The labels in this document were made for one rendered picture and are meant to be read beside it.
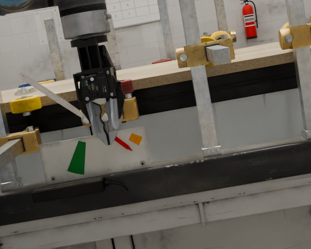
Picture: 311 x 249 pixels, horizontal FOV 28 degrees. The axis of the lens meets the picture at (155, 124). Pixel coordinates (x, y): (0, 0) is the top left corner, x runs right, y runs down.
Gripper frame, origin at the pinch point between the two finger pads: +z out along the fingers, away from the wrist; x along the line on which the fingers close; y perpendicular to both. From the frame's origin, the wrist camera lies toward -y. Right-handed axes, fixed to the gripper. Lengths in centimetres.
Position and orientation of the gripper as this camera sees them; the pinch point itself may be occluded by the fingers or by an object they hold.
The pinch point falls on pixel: (108, 138)
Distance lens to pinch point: 123.5
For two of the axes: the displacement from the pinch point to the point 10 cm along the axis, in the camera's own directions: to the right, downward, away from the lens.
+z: 1.7, 9.8, 1.2
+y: -0.2, 1.3, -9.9
